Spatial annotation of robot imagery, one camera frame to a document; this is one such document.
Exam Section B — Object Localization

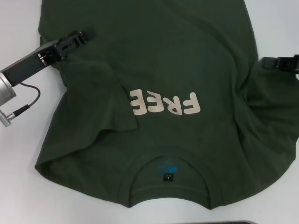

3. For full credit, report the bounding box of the dark green FREE t-shirt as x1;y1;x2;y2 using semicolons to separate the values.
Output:
34;0;299;212

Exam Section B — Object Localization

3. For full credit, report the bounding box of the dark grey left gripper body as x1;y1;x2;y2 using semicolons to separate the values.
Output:
0;39;63;88

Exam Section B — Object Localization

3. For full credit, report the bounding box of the black cable with silver plug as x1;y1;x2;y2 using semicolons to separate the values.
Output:
0;81;42;128

